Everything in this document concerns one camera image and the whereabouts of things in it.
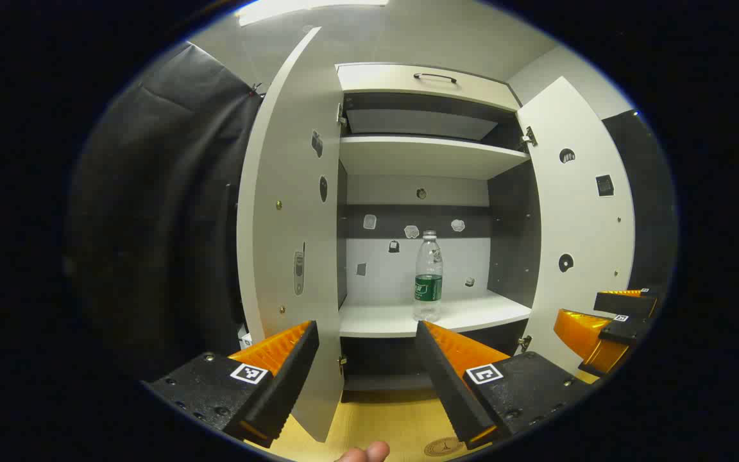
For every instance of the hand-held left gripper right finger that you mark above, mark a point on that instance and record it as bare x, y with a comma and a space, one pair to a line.
450, 378

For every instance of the white cabinet door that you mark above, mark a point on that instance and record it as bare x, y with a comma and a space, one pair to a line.
286, 192
578, 212

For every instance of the clear plastic bottle green label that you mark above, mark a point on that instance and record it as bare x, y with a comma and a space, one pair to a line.
428, 282

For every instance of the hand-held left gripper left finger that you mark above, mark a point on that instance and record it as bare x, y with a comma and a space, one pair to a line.
292, 372

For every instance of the white grey cabinet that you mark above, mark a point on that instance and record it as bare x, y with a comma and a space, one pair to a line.
408, 321

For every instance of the white blue carton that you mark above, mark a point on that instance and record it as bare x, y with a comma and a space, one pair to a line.
245, 337

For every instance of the round wooden coaster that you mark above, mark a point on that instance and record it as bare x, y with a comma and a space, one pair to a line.
441, 447

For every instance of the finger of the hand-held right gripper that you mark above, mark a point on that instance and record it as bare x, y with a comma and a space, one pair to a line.
626, 303
578, 333

